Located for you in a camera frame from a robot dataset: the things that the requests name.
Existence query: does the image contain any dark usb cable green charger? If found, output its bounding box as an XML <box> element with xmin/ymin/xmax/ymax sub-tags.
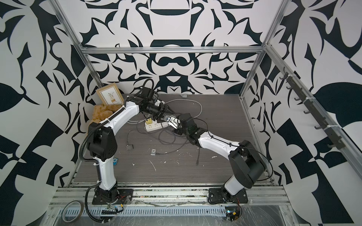
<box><xmin>177</xmin><ymin>114</ymin><xmax>206</xmax><ymax>166</ymax></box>

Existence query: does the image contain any dark usb cable yellow charger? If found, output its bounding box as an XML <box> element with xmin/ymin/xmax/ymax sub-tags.
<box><xmin>135</xmin><ymin>124</ymin><xmax>189</xmax><ymax>155</ymax></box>

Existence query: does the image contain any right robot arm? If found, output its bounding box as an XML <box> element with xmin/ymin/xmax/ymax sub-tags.
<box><xmin>165</xmin><ymin>114</ymin><xmax>267</xmax><ymax>204</ymax></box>

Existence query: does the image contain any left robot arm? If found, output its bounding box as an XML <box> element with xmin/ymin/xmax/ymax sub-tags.
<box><xmin>79</xmin><ymin>86</ymin><xmax>175</xmax><ymax>205</ymax></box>

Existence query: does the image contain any white power strip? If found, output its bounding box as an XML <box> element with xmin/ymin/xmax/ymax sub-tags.
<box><xmin>144</xmin><ymin>121</ymin><xmax>169</xmax><ymax>132</ymax></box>

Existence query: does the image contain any framed plant picture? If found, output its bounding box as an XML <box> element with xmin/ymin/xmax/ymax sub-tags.
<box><xmin>96</xmin><ymin>83</ymin><xmax>124</xmax><ymax>105</ymax></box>

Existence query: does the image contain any tan teddy bear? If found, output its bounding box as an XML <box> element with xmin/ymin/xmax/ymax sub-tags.
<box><xmin>88</xmin><ymin>104</ymin><xmax>123</xmax><ymax>127</ymax></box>

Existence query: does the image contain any tape roll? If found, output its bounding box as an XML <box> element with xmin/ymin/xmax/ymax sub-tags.
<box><xmin>61</xmin><ymin>201</ymin><xmax>84</xmax><ymax>223</ymax></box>

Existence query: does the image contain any grey power strip cord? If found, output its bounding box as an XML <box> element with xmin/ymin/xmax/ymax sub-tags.
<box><xmin>127</xmin><ymin>97</ymin><xmax>203</xmax><ymax>124</ymax></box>

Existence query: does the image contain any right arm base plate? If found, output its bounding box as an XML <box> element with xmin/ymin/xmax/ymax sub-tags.
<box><xmin>207</xmin><ymin>187</ymin><xmax>248</xmax><ymax>204</ymax></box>

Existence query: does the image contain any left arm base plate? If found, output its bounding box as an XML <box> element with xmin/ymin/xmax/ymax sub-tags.
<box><xmin>91</xmin><ymin>188</ymin><xmax>134</xmax><ymax>205</ymax></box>

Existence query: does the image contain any black wall hook rack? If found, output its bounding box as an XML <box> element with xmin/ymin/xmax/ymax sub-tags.
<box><xmin>281</xmin><ymin>72</ymin><xmax>347</xmax><ymax>150</ymax></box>

